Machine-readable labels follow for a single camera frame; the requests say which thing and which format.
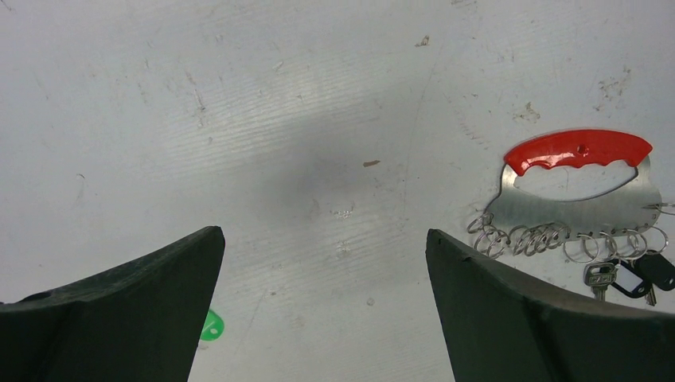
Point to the steel key holder red handle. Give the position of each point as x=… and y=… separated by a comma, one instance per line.
x=586, y=192

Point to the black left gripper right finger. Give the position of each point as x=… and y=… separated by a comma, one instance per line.
x=501, y=324

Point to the green key tag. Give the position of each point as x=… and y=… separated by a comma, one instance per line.
x=213, y=327

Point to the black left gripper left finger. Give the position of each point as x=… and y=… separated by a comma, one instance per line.
x=139, y=321

